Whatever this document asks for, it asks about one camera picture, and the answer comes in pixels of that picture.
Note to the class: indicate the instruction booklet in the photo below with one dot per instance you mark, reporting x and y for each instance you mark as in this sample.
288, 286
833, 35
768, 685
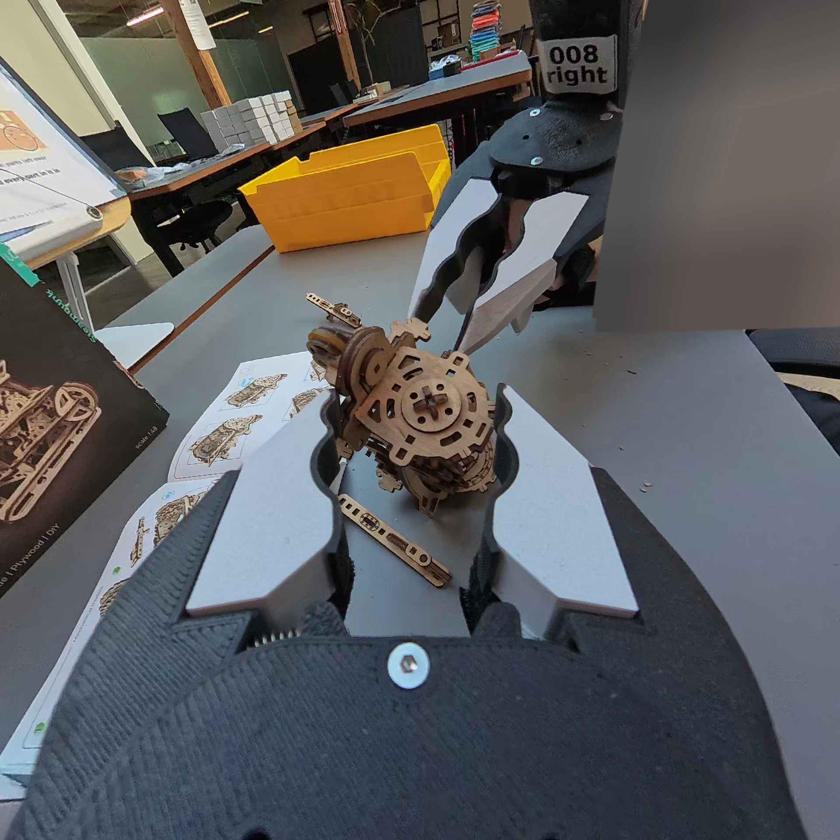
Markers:
216, 426

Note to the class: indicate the background brown-topped desk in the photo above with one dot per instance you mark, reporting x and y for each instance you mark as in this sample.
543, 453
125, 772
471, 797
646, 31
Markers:
197, 170

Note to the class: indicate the black chair backrest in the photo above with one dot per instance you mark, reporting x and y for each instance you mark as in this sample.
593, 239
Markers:
187, 131

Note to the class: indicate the wooden strip with crosspiece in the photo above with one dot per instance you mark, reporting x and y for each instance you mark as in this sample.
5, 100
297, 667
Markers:
328, 305

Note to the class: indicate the yellow plastic bin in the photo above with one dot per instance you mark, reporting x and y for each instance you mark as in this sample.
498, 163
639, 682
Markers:
341, 210

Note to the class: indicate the stack of small white boxes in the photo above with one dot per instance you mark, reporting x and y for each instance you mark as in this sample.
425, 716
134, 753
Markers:
249, 121

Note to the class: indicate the black swivel chair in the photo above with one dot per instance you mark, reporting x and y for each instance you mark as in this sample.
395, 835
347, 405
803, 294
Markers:
190, 223

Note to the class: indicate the background grey-topped desk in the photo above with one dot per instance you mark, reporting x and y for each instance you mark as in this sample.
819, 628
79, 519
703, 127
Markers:
446, 85

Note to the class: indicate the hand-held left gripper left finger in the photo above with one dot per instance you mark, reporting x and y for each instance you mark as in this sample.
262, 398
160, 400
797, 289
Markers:
262, 525

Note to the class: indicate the black puzzle box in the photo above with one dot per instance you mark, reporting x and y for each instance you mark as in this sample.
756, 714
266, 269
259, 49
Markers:
65, 459

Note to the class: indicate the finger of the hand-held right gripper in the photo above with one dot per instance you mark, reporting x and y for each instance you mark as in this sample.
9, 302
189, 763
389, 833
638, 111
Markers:
525, 275
446, 229

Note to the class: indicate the large wooden gear model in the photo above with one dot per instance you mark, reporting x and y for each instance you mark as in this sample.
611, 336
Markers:
446, 479

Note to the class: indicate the long wooden strip piece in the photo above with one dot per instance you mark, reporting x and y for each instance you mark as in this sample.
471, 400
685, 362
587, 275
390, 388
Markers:
394, 541

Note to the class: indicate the black mesh office chair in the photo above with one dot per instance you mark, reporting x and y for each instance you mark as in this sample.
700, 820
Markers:
800, 348

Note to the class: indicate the person's dark trousers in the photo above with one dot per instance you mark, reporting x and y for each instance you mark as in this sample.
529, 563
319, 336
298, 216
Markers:
820, 420

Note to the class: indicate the white stand base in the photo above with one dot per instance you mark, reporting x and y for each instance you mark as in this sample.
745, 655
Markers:
138, 341

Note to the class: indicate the grey desk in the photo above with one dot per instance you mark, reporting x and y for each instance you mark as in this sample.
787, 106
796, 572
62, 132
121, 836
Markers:
656, 426

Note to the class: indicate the adjacent brown-edged desk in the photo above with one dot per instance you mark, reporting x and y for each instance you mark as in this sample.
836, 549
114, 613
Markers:
216, 275

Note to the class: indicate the wooden post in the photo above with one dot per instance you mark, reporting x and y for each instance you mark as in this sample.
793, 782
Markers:
203, 72

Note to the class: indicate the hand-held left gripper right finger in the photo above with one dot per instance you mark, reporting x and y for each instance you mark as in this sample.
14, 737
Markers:
564, 525

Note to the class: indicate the round wooden gear module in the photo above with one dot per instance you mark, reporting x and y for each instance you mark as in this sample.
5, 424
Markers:
426, 407

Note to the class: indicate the clear plastic bag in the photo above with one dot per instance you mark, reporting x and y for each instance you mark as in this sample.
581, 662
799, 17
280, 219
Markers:
138, 176

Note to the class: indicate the stack of colourful items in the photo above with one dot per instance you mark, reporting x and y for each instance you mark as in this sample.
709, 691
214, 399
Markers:
485, 33

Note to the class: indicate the wooden board with instruction sheet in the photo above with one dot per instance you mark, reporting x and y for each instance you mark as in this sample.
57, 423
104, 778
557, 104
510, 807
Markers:
39, 164

